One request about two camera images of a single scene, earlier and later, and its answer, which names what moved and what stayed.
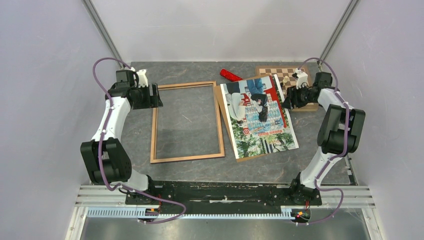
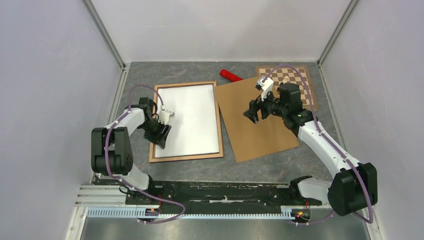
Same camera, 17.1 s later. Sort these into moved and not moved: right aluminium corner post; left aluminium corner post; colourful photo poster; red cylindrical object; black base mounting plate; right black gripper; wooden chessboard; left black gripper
Moved: right black gripper; colourful photo poster; left black gripper
Not moved: left aluminium corner post; black base mounting plate; red cylindrical object; right aluminium corner post; wooden chessboard
